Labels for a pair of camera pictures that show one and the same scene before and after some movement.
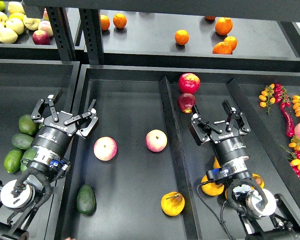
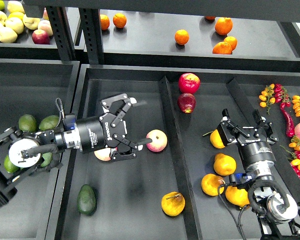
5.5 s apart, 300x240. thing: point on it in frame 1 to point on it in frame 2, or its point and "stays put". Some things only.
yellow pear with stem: x=172 y=203 stays put
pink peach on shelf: x=45 y=25 stays put
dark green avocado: x=86 y=202 stays put
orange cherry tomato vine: x=267 y=98 stays put
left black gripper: x=56 y=137 to x=106 y=131
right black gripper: x=229 y=145 to x=252 y=151
